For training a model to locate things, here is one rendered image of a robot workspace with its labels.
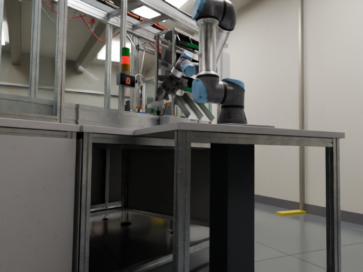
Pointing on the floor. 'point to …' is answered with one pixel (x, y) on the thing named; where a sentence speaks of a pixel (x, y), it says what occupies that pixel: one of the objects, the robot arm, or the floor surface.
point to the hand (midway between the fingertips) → (158, 99)
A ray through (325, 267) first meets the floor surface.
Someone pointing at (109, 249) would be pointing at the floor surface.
